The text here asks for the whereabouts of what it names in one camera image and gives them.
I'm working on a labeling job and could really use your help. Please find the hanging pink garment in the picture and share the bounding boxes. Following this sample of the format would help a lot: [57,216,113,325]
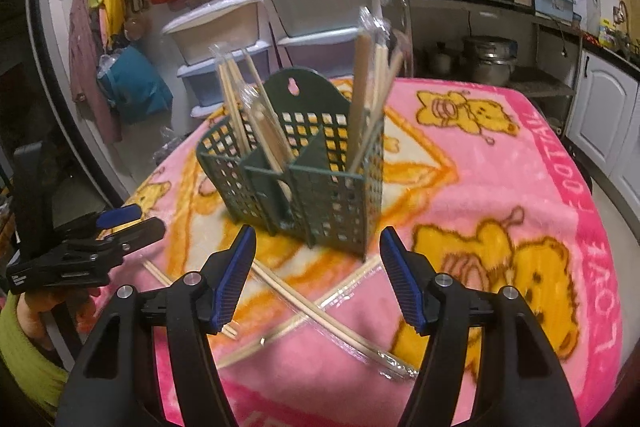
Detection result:
[67,0,123,145]

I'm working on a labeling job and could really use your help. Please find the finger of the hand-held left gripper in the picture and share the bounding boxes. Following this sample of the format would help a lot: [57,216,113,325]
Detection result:
[100,217,167,253]
[95,204,143,230]

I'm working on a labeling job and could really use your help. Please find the white kitchen cabinets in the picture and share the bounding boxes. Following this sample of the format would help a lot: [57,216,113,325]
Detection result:
[567,47,640,208]

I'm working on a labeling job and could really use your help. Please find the purple storage drawer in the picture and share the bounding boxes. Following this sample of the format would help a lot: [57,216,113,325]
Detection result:
[277,27,371,80]

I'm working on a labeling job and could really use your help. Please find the person's left hand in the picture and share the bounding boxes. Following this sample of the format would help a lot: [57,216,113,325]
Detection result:
[17,291,96,348]

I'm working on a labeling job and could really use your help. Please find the wooden cutting board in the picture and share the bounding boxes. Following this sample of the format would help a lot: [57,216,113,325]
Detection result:
[617,0,640,42]

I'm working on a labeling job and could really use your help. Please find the light green storage drawer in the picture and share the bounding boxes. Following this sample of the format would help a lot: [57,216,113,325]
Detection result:
[265,0,388,38]

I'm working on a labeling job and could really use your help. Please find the cream storage drawer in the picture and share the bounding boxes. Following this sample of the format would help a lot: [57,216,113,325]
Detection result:
[162,0,263,65]

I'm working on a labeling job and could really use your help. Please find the blue plastic bag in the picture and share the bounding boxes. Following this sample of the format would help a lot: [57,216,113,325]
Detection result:
[97,46,173,125]

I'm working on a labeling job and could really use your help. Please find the pink printed blanket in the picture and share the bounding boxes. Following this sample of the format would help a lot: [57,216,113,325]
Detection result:
[97,77,623,427]

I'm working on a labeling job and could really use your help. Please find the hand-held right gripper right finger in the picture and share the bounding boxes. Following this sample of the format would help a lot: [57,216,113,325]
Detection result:
[379,227,581,427]

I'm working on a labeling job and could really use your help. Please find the metal kitchen rack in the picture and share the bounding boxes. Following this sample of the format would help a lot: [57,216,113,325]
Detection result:
[385,0,583,138]

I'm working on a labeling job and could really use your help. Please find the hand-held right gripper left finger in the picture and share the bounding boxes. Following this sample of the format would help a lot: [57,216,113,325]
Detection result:
[56,224,258,427]

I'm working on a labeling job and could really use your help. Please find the green plastic utensil holder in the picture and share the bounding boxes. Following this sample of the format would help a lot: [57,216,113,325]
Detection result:
[196,67,386,264]

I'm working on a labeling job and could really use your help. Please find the large steel cooking pot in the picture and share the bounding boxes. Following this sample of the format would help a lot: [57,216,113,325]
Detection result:
[461,35,519,86]

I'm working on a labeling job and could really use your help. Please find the pile of wooden chopsticks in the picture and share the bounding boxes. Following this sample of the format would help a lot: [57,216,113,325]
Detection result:
[142,7,418,380]

